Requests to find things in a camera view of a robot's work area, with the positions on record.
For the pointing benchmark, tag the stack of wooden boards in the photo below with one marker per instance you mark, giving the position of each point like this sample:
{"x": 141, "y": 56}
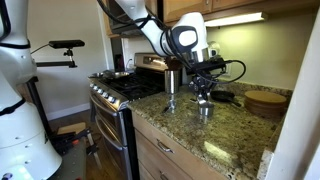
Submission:
{"x": 265, "y": 100}

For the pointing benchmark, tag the small wooden board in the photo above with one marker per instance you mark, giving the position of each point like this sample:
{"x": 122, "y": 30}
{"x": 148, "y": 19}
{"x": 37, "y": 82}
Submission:
{"x": 71, "y": 128}

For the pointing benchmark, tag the empty steel canister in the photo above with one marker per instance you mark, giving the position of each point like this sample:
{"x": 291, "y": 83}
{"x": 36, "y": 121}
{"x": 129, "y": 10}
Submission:
{"x": 171, "y": 83}

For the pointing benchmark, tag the white wall outlet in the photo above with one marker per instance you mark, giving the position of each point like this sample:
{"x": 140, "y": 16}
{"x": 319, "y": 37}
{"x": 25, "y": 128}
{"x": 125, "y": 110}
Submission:
{"x": 228, "y": 71}

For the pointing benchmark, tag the wooden upper cabinet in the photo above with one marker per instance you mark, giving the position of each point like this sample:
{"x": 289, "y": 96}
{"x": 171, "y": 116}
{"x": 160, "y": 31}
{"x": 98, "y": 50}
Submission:
{"x": 190, "y": 6}

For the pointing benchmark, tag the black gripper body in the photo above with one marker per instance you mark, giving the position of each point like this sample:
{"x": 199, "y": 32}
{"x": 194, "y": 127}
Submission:
{"x": 201, "y": 83}

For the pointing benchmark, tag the black stereo camera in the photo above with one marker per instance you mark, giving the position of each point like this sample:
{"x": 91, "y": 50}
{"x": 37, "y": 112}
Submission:
{"x": 66, "y": 44}

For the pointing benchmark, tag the black cast iron skillet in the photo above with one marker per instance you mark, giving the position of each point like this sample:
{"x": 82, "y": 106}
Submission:
{"x": 224, "y": 96}

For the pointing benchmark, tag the black camera stand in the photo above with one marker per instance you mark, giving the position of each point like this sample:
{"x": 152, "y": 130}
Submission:
{"x": 50, "y": 63}

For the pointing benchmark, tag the gray robot base platform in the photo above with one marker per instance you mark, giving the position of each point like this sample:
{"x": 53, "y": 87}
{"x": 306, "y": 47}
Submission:
{"x": 71, "y": 163}

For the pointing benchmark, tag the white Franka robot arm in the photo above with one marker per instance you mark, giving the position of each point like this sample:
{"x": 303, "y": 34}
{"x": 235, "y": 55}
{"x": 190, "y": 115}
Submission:
{"x": 20, "y": 133}

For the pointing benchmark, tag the round mesh strainer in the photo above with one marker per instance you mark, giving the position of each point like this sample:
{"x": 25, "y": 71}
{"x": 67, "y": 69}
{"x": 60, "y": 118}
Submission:
{"x": 215, "y": 44}

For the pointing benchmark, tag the black clamp tool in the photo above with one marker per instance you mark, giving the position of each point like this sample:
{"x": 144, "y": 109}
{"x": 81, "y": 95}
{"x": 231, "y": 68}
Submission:
{"x": 66, "y": 140}

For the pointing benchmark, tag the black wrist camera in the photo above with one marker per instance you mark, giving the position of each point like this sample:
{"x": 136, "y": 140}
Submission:
{"x": 206, "y": 66}

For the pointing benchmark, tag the stainless gas range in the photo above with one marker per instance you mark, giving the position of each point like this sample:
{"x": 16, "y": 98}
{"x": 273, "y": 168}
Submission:
{"x": 110, "y": 133}

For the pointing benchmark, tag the under-cabinet light bar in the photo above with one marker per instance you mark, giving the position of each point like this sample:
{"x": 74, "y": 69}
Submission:
{"x": 235, "y": 19}

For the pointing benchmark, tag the steel frying pan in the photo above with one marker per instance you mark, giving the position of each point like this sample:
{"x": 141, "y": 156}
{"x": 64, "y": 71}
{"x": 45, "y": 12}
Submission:
{"x": 113, "y": 74}

